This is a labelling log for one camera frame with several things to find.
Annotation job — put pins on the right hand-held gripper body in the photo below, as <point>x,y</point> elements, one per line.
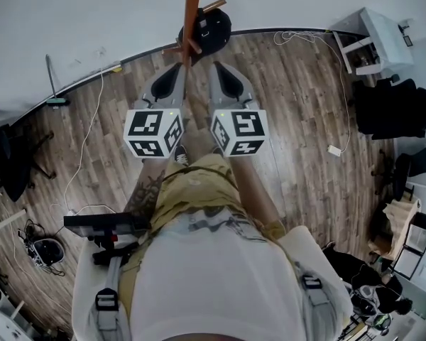
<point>246,124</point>

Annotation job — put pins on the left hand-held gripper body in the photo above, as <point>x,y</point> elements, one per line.
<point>145,126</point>

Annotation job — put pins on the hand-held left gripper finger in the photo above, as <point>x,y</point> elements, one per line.
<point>156,84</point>
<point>180,84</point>

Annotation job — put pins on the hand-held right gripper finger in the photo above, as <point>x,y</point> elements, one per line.
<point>214,84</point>
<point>243,87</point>

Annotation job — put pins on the black cap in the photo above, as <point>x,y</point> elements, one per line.
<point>216,30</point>

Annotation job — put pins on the brown wooden coat rack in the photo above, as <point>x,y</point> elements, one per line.
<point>191,13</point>

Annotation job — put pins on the person's left forearm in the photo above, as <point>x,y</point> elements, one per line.
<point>145,190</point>

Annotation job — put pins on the person's right forearm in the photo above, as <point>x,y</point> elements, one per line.
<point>255,190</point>

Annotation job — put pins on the person's black shoe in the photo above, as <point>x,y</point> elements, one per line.
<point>181,156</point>

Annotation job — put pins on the person's khaki shorts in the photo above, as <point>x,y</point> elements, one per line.
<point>195,187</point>

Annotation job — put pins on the green broom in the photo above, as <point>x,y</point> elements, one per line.
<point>58,101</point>

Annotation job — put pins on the white power adapter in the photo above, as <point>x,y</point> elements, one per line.
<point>334,150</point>

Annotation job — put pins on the black box device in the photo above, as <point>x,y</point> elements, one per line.
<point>99,222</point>

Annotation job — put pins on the black office chair with headrest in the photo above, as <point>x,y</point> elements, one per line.
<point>10,169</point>

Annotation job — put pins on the black chair with draped cloth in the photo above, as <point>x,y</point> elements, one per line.
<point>390,108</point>

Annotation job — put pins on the small white table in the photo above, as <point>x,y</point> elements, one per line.
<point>383,37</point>

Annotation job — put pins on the person's white shirt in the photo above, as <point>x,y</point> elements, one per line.
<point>216,279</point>

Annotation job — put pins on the light wooden plank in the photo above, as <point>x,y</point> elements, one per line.
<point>7,221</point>

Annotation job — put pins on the black swivel chair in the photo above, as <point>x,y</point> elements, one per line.
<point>412,169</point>

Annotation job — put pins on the brown crumpled paper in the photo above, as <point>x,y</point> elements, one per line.
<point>399,215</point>

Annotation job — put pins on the black and white box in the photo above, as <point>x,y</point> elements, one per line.
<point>415,243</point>

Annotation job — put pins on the black and white helmet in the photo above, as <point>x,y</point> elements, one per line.
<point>371,307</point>

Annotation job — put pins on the small black frame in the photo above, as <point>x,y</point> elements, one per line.
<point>407,40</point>

